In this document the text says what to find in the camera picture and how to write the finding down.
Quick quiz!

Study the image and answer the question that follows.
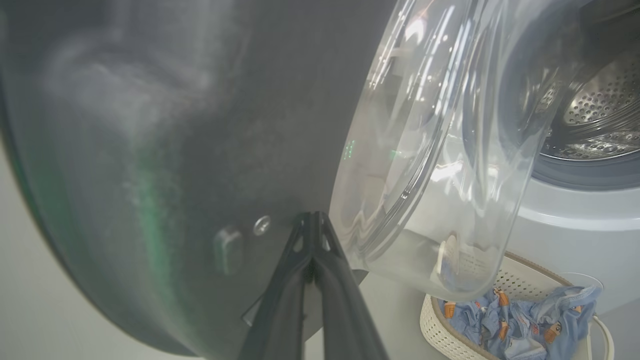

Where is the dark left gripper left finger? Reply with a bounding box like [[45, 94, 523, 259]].
[[239, 212, 315, 360]]

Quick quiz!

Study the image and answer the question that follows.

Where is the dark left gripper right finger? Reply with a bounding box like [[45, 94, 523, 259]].
[[313, 212, 390, 360]]

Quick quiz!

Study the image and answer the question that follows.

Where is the blue patterned garment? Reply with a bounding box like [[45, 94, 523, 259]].
[[527, 284, 604, 360], [439, 286, 548, 360]]

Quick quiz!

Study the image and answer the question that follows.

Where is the black round glass washer door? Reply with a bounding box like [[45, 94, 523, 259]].
[[0, 0, 594, 360]]

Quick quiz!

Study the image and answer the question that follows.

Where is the white front-load washing machine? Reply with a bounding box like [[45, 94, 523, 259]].
[[500, 0, 640, 326]]

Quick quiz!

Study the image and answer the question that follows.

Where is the washing machine drum opening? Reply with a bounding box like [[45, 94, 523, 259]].
[[542, 47, 640, 161]]

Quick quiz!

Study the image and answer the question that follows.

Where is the cream perforated laundry basket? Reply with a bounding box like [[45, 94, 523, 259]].
[[419, 249, 616, 360]]

